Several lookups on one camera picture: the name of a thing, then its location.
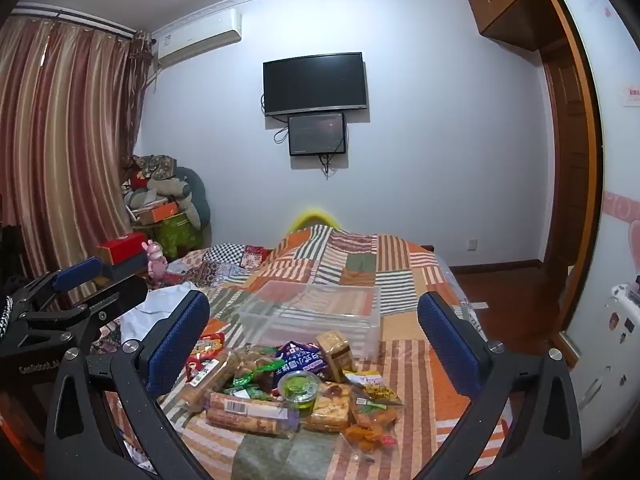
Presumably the green clear snack packet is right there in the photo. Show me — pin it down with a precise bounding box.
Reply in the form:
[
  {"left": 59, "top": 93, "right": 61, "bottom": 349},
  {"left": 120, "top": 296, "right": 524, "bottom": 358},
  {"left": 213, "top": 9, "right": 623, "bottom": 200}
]
[{"left": 222, "top": 357, "right": 287, "bottom": 402}]

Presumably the white air conditioner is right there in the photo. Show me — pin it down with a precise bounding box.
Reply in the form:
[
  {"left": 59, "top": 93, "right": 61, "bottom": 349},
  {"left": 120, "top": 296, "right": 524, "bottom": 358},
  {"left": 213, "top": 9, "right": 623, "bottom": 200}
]
[{"left": 152, "top": 7, "right": 244, "bottom": 69}]

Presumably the white curtain rail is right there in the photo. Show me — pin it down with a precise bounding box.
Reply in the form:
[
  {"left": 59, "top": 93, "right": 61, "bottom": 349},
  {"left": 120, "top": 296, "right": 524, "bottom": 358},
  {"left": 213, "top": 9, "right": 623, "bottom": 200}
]
[{"left": 10, "top": 2, "right": 140, "bottom": 40}]

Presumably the long barcode biscuit packet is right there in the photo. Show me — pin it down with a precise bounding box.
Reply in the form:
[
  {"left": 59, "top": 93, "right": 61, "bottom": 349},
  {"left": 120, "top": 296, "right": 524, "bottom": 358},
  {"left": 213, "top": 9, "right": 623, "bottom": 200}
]
[{"left": 205, "top": 392, "right": 302, "bottom": 440}]

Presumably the striped brown curtain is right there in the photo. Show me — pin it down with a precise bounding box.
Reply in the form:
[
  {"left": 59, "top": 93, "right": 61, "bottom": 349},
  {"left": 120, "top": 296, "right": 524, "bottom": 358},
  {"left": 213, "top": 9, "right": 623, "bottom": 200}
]
[{"left": 0, "top": 10, "right": 154, "bottom": 288}]

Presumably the large black wall television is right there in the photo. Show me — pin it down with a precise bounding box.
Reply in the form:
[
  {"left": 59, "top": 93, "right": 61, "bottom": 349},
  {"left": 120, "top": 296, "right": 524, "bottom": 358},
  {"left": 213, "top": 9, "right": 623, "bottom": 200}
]
[{"left": 262, "top": 51, "right": 370, "bottom": 118}]

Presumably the orange fried snack packet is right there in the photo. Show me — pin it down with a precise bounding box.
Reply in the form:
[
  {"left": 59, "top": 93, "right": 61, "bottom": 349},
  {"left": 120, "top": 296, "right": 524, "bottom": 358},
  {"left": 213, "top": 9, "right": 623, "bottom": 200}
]
[{"left": 342, "top": 399, "right": 402, "bottom": 455}]

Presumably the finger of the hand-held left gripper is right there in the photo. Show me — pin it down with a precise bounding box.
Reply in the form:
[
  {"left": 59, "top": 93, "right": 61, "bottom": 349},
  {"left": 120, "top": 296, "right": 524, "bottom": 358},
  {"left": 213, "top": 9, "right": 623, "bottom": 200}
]
[
  {"left": 19, "top": 275, "right": 149, "bottom": 347},
  {"left": 10, "top": 256, "right": 115, "bottom": 307}
]

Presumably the wooden overhead cabinet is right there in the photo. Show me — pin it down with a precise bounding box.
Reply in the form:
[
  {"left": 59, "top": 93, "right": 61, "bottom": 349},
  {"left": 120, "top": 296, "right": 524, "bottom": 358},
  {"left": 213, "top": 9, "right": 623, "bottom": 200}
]
[{"left": 467, "top": 0, "right": 577, "bottom": 52}]

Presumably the small black wall monitor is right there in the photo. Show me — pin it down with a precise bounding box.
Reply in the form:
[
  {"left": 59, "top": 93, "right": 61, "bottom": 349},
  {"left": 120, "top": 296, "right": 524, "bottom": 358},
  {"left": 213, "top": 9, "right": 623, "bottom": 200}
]
[{"left": 287, "top": 112, "right": 348, "bottom": 157}]

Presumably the brown cracker packet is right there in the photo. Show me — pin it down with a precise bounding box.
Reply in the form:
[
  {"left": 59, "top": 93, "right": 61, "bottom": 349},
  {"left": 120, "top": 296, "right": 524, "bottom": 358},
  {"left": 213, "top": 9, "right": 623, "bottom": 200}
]
[{"left": 315, "top": 330, "right": 359, "bottom": 384}]

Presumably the white garment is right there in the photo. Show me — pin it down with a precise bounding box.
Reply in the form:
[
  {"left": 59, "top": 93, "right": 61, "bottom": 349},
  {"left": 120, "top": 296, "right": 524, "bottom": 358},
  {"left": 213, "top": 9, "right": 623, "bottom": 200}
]
[{"left": 119, "top": 282, "right": 202, "bottom": 357}]

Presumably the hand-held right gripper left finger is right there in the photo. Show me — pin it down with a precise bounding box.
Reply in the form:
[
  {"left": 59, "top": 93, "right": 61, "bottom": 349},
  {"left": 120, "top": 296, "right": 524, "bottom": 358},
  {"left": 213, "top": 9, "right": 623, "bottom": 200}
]
[{"left": 44, "top": 290, "right": 221, "bottom": 480}]

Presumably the clear plastic storage bin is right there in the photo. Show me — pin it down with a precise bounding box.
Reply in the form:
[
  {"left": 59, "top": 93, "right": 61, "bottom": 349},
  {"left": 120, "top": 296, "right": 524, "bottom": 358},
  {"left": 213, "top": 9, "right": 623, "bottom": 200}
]
[{"left": 239, "top": 280, "right": 382, "bottom": 361}]

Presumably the red snack packet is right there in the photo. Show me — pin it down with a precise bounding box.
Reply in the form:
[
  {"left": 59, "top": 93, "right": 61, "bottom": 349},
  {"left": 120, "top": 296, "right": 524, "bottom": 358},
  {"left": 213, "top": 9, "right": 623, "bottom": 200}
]
[{"left": 186, "top": 332, "right": 227, "bottom": 382}]

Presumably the pink plush toy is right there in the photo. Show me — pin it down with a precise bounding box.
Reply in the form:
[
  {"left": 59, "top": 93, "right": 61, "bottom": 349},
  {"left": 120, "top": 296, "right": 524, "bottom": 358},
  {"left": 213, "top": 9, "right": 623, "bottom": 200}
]
[{"left": 142, "top": 240, "right": 169, "bottom": 279}]

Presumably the square pastry packet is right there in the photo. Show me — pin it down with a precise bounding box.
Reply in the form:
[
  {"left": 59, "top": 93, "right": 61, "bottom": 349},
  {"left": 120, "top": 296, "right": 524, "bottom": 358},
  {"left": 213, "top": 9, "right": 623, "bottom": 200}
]
[{"left": 302, "top": 382, "right": 352, "bottom": 434}]

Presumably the green cardboard box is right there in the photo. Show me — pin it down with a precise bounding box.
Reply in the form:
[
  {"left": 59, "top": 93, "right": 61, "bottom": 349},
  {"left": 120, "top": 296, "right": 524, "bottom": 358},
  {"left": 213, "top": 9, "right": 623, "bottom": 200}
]
[{"left": 154, "top": 212, "right": 205, "bottom": 262}]

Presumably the clear bread roll packet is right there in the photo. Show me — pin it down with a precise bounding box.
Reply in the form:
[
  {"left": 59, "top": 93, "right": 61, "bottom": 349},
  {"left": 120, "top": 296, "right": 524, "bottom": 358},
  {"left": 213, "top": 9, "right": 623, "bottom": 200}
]
[{"left": 179, "top": 350, "right": 242, "bottom": 412}]

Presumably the green jelly cup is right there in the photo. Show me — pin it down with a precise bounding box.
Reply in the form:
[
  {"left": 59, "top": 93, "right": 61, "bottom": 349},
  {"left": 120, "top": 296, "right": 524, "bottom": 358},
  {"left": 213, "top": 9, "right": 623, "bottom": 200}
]
[{"left": 277, "top": 372, "right": 322, "bottom": 419}]

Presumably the checkered patterned quilt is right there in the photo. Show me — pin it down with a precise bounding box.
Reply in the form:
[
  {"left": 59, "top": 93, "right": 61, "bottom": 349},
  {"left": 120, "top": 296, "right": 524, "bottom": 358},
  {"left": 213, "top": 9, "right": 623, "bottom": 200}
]
[{"left": 164, "top": 242, "right": 272, "bottom": 292}]

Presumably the blue snack packet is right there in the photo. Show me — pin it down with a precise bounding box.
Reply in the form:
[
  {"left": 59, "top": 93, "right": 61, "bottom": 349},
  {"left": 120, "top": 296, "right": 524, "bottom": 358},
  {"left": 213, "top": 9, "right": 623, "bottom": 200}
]
[{"left": 274, "top": 341, "right": 332, "bottom": 377}]

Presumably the patchwork striped blanket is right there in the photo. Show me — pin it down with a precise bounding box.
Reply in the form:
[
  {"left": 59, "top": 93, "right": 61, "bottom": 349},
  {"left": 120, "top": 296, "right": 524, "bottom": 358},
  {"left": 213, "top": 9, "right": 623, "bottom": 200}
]
[{"left": 100, "top": 225, "right": 512, "bottom": 480}]

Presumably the orange cardboard box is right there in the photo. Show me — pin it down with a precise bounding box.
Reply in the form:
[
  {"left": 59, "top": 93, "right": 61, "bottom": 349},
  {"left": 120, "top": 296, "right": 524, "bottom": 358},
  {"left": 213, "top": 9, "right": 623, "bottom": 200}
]
[{"left": 134, "top": 202, "right": 182, "bottom": 227}]

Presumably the black monitor cable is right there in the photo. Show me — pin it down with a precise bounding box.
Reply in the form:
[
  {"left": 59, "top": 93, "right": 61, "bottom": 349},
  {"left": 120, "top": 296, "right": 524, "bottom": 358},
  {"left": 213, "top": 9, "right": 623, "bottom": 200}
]
[{"left": 319, "top": 154, "right": 342, "bottom": 181}]

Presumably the red box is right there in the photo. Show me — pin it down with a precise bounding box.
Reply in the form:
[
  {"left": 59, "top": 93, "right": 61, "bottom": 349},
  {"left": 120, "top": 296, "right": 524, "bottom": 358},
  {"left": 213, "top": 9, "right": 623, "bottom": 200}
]
[{"left": 97, "top": 232, "right": 149, "bottom": 267}]

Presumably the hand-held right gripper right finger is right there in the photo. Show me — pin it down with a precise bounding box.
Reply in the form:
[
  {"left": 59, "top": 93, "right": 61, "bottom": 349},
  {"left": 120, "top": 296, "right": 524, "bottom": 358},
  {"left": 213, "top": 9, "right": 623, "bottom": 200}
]
[{"left": 417, "top": 291, "right": 584, "bottom": 480}]

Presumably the person's left forearm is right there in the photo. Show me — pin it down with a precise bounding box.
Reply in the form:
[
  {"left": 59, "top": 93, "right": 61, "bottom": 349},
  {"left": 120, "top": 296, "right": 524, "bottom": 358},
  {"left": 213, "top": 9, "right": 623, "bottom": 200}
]
[{"left": 0, "top": 393, "right": 49, "bottom": 467}]

